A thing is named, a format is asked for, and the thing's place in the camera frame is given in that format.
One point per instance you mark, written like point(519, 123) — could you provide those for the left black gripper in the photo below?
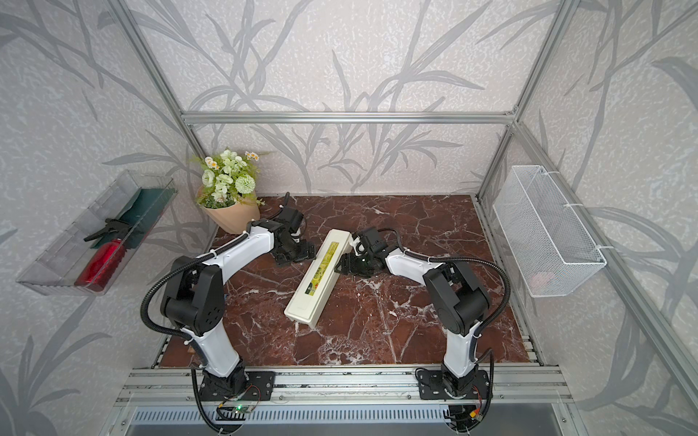
point(308, 252)

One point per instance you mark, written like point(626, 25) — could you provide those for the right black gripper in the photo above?
point(345, 266)

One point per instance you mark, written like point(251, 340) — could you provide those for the cream dispenser lid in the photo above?
point(311, 296)

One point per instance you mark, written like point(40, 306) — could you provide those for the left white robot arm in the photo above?
point(189, 301)

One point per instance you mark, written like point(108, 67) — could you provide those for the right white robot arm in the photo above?
point(462, 303)

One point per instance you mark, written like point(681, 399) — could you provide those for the terracotta flower pot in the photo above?
point(234, 214)

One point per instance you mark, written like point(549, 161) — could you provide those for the white green artificial flowers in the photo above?
point(228, 179)

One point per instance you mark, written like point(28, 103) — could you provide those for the dark green folded cloth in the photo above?
point(141, 214)

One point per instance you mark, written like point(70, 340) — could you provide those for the pink item in basket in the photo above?
point(539, 281)

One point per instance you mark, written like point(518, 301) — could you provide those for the red spray bottle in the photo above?
point(108, 256)

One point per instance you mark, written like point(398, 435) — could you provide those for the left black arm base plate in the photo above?
point(253, 386)

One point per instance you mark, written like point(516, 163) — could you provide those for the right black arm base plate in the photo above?
point(443, 385)

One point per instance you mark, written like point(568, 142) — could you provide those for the white wire mesh basket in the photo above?
point(544, 231)

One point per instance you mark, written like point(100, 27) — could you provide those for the aluminium front rail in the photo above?
point(379, 384)

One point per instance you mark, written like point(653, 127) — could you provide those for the clear plastic wall shelf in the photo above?
point(88, 256)

